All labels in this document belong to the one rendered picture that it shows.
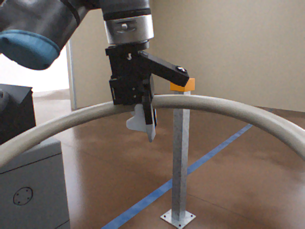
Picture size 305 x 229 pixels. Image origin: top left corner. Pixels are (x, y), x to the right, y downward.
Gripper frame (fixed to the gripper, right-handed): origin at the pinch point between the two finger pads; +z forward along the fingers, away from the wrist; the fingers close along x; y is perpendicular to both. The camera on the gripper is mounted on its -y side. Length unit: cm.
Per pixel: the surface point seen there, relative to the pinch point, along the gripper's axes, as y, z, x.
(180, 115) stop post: -7, 41, -95
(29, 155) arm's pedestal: 57, 22, -29
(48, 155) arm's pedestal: 53, 26, -34
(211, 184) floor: -32, 137, -135
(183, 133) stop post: -8, 53, -93
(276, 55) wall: -246, 105, -525
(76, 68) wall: 228, 79, -490
